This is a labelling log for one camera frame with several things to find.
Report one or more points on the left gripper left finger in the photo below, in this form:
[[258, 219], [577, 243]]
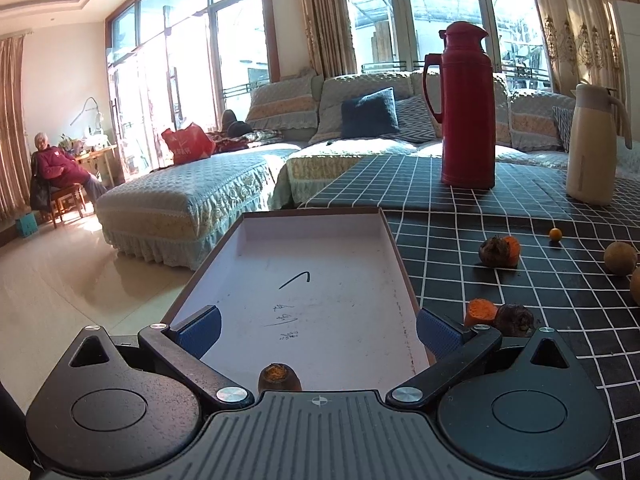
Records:
[[178, 350]]

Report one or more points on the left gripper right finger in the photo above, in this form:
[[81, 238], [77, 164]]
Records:
[[455, 351]]

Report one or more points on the dark rotten fruit half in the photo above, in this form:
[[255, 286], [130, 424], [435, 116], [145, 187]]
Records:
[[278, 377]]

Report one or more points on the small orange kumquat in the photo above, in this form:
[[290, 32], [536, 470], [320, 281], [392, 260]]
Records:
[[555, 234]]

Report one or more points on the orange fruit piece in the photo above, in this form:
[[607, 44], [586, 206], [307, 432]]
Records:
[[480, 311]]

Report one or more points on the dark and orange fruit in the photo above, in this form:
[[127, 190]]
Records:
[[500, 252]]

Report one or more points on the brown cardboard tray box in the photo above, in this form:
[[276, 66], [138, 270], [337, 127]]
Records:
[[323, 291]]

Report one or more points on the black grid tablecloth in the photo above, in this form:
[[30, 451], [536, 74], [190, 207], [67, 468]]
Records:
[[523, 244]]

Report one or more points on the wooden chair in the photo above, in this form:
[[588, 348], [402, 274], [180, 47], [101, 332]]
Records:
[[65, 199]]

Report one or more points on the brown round fruit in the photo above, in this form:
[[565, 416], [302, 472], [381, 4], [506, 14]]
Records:
[[620, 258]]

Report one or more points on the brown fruit at edge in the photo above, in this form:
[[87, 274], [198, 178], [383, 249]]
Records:
[[634, 286]]

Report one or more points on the teal small box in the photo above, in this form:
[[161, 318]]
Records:
[[26, 225]]

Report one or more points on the wooden side table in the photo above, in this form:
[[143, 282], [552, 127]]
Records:
[[104, 164]]

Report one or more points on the red plastic bag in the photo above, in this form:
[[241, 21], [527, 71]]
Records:
[[188, 144]]

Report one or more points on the seated person in red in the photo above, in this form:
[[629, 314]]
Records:
[[54, 169]]

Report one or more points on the beige left curtain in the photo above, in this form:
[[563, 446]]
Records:
[[15, 158]]

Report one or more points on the red thermos flask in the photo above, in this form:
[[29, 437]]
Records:
[[467, 115]]

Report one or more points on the cream thermos jug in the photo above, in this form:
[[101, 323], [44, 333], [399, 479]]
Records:
[[598, 120]]

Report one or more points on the dark blue cushion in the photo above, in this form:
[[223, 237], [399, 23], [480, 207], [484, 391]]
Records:
[[371, 116]]

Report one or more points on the quilted sectional sofa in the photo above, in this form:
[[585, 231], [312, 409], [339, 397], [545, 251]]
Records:
[[176, 215]]

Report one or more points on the striped back cushion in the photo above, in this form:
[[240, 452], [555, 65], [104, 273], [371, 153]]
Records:
[[284, 105]]

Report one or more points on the gold embroidered right curtain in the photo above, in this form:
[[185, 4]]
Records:
[[583, 44]]

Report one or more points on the white air conditioner unit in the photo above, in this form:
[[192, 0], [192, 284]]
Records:
[[628, 26]]

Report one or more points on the gold middle curtain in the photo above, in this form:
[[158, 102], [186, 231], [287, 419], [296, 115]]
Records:
[[329, 37]]

